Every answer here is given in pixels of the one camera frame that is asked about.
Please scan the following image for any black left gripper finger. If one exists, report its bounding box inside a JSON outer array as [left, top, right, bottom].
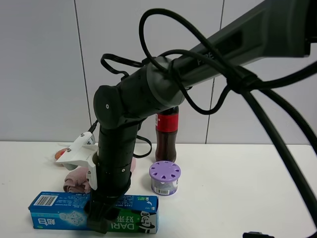
[[87, 218, 108, 234]]

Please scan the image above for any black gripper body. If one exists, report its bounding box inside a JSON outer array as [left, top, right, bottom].
[[84, 184, 128, 221]]

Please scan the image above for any blue green toothpaste box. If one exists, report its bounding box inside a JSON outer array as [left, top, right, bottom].
[[28, 191, 159, 234]]

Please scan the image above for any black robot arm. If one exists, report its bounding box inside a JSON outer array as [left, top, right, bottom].
[[85, 0, 317, 234]]

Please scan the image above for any rolled pink towel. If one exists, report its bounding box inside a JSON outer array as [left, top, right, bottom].
[[63, 157, 137, 194]]

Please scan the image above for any wrapped toy fruit tart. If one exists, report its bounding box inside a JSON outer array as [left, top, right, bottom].
[[45, 144, 69, 167]]

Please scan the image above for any purple air freshener can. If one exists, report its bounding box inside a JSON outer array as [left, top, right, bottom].
[[149, 161, 181, 196]]

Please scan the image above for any cola bottle yellow cap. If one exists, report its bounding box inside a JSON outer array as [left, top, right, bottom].
[[155, 106, 179, 162]]

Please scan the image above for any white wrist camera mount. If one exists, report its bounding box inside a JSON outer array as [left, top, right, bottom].
[[56, 131, 98, 190]]

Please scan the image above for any black cable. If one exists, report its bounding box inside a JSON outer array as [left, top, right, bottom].
[[100, 8, 317, 238]]

